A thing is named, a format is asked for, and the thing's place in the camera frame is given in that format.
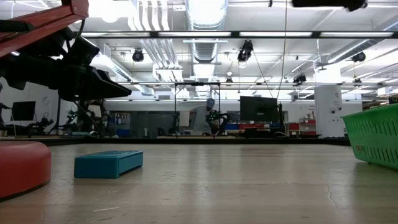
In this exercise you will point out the teal plastic box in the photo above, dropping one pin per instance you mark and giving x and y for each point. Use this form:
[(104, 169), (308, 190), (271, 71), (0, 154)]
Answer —
[(102, 166)]

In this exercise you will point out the black monitor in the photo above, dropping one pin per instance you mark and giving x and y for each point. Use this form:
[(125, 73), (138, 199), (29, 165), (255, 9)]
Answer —
[(23, 110), (258, 109)]

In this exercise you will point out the white square pillar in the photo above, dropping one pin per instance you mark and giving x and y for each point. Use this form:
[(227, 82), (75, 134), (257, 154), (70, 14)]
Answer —
[(326, 105)]

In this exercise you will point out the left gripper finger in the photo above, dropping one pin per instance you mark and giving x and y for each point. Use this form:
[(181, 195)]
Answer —
[(109, 87)]

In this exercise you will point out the overhead beam with light strips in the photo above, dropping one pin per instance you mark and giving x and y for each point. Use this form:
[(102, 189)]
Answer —
[(234, 34)]

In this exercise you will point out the red storage bins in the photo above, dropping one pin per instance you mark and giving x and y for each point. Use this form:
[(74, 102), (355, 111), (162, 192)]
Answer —
[(298, 127)]

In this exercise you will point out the black hanging spotlight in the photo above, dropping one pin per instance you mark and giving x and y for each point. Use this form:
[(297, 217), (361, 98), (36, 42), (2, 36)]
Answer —
[(137, 55), (300, 78), (359, 56), (245, 49)]

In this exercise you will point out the red desk lamp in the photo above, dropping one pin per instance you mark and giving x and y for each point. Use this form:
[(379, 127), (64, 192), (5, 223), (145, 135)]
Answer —
[(21, 168)]

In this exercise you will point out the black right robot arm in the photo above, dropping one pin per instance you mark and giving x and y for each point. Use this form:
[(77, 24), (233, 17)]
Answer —
[(326, 3)]

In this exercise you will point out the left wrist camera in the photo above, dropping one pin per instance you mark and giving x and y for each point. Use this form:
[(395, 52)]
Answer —
[(84, 50)]

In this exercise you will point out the silver ventilation duct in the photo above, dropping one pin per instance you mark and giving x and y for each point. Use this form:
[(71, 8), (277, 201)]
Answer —
[(206, 14)]

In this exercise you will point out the person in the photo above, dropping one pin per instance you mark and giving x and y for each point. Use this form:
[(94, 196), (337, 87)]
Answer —
[(202, 119)]

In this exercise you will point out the green plastic basket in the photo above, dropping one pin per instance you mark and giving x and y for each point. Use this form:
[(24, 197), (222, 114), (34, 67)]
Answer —
[(373, 137)]

